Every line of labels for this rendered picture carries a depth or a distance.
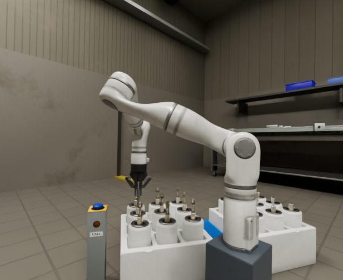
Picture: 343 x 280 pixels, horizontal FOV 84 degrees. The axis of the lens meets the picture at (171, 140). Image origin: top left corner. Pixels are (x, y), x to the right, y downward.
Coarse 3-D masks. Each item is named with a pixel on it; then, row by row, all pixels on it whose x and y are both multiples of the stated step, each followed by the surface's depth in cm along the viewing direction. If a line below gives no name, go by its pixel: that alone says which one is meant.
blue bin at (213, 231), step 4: (204, 220) 117; (204, 224) 117; (208, 224) 115; (212, 224) 111; (204, 228) 117; (208, 228) 115; (212, 228) 110; (216, 228) 106; (208, 232) 114; (212, 232) 110; (216, 232) 106; (220, 232) 102; (212, 236) 110; (216, 236) 106
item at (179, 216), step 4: (176, 212) 95; (180, 212) 94; (188, 212) 94; (176, 216) 95; (180, 216) 93; (184, 216) 93; (176, 220) 95; (180, 220) 93; (180, 224) 93; (180, 228) 93
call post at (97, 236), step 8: (88, 216) 76; (96, 216) 76; (104, 216) 77; (88, 224) 76; (104, 224) 77; (88, 232) 76; (96, 232) 76; (104, 232) 77; (88, 240) 76; (96, 240) 76; (104, 240) 77; (88, 248) 76; (96, 248) 76; (104, 248) 77; (88, 256) 76; (96, 256) 76; (104, 256) 77; (88, 264) 76; (96, 264) 76; (104, 264) 77; (88, 272) 76; (96, 272) 76; (104, 272) 77
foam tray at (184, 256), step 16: (208, 240) 81; (128, 256) 71; (144, 256) 73; (160, 256) 74; (176, 256) 76; (192, 256) 78; (128, 272) 71; (144, 272) 73; (160, 272) 74; (176, 272) 76; (192, 272) 78
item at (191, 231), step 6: (186, 222) 83; (198, 222) 83; (186, 228) 82; (192, 228) 81; (198, 228) 82; (186, 234) 82; (192, 234) 81; (198, 234) 82; (186, 240) 82; (192, 240) 81; (198, 240) 82
